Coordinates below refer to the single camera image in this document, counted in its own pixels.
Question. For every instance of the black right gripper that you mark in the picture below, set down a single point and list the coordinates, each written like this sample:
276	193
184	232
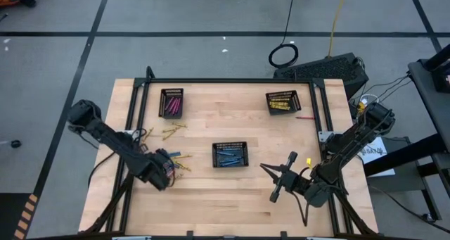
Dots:
292	180

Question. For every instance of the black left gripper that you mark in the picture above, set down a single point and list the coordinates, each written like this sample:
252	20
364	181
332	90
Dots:
160	173

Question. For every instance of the blue crayon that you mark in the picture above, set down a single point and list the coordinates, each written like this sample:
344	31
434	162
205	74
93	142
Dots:
174	154
170	165
230	164
225	153
233	150
232	158
229	161

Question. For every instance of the black plastic mesh basket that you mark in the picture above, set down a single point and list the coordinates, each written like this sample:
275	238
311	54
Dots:
283	94
161	106
230	145

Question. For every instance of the pink cloth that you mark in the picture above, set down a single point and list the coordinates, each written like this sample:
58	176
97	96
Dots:
179	105

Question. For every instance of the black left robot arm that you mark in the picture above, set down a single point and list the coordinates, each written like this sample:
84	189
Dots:
119	143

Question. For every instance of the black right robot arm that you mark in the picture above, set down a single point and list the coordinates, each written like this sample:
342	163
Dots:
348	146

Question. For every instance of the black table clamp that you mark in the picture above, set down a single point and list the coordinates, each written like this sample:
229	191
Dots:
190	234
284	234

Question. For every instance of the silver aluminium bar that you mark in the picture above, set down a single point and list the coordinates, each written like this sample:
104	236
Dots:
323	238
131	238

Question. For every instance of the white printed paper sheet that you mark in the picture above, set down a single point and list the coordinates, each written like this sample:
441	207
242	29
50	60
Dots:
381	164

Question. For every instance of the small black round object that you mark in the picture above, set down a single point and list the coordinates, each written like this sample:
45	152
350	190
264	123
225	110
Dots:
15	143

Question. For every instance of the black equipment stand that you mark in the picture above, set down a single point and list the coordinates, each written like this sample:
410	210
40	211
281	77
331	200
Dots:
427	92

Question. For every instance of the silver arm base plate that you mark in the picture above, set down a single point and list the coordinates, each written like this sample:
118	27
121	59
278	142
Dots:
324	136
131	132

